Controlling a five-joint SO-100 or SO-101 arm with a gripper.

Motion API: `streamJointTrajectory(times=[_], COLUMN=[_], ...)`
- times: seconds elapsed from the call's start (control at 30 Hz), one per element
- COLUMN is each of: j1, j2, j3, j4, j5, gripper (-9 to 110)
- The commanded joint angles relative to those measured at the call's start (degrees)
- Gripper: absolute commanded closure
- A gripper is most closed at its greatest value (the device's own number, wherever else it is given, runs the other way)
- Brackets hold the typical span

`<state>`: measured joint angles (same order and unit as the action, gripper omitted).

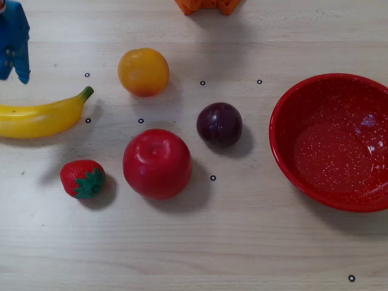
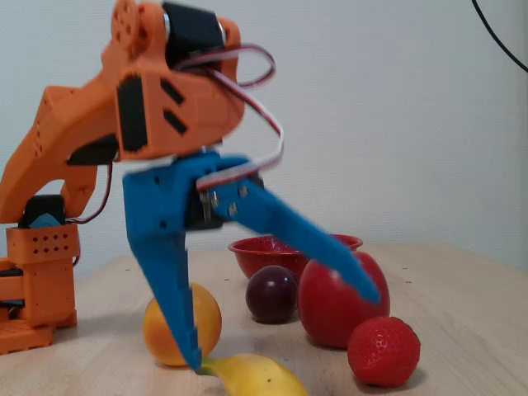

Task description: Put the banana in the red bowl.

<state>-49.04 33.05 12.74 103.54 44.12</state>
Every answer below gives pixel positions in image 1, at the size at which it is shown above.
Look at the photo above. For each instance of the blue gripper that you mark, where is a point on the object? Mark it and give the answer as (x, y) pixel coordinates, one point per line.
(13, 42)

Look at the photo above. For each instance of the yellow toy banana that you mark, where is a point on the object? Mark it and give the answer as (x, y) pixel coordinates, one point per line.
(36, 121)

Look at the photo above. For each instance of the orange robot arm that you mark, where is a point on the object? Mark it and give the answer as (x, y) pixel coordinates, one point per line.
(209, 5)

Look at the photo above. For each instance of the red speckled bowl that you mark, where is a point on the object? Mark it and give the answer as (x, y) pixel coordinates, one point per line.
(327, 145)

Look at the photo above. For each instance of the orange toy fruit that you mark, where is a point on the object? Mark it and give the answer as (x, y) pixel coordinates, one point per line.
(143, 72)

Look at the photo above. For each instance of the red toy strawberry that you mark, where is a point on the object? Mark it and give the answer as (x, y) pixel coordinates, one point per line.
(77, 177)

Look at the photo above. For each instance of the red toy apple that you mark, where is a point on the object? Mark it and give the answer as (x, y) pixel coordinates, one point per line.
(157, 164)

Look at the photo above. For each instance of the dark purple toy plum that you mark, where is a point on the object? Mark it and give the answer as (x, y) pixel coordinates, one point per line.
(219, 125)

